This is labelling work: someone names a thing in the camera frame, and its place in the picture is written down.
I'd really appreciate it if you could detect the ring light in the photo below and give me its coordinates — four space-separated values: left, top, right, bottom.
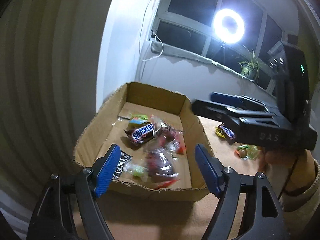
212 8 245 44

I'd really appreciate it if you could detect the person's right hand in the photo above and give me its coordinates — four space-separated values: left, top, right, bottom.
258 148 316 193

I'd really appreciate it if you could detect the white cable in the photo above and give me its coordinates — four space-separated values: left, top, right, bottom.
139 0 164 62

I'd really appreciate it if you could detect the small Snickers bar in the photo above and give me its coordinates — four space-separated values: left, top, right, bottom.
218 124 236 145

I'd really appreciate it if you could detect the dark cake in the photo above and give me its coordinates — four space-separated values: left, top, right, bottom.
145 147 180 190

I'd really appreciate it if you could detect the potted spider plant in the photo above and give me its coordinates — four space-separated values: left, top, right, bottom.
238 47 265 83

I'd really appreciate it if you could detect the large Snickers bar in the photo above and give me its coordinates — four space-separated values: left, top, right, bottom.
124 123 154 145

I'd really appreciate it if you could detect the round cake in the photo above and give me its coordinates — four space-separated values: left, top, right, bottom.
150 115 185 155

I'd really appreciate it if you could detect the brown cardboard box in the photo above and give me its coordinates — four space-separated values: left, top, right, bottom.
73 82 210 202

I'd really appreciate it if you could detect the yellow candy packet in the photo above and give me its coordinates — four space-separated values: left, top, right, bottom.
215 127 225 139

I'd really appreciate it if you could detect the green candy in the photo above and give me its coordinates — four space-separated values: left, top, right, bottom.
124 163 148 182

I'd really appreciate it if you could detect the yellow jelly cup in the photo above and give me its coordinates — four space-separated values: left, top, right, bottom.
129 114 149 127

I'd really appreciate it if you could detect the black tripod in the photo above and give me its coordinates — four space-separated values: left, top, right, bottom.
217 43 228 66

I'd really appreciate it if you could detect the black white patterned candy packet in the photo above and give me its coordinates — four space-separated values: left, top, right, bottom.
112 150 132 181

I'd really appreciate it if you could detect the grey windowsill cloth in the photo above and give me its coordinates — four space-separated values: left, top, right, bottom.
150 40 258 85

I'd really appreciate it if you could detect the right beige sleeve forearm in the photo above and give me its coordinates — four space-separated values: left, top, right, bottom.
280 159 319 239

